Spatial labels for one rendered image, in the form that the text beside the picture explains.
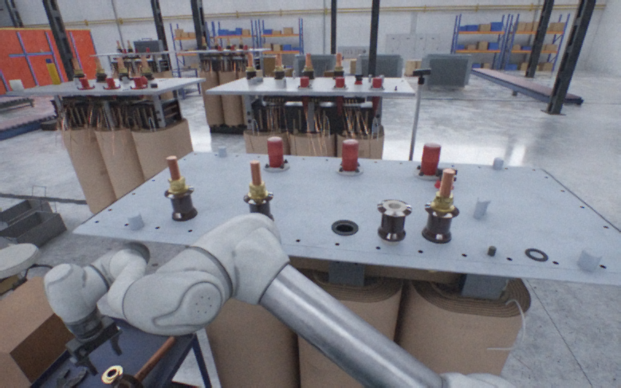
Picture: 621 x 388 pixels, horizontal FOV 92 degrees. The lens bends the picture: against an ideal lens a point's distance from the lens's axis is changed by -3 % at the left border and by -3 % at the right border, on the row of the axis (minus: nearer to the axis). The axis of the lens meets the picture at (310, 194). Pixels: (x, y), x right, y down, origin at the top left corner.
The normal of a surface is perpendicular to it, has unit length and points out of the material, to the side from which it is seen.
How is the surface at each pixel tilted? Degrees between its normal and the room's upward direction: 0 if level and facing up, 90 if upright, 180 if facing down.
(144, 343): 0
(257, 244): 29
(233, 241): 34
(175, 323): 91
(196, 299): 67
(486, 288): 90
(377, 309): 90
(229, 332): 90
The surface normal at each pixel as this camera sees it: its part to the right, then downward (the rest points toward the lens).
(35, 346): 0.98, 0.07
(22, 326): -0.02, -0.89
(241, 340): -0.18, 0.45
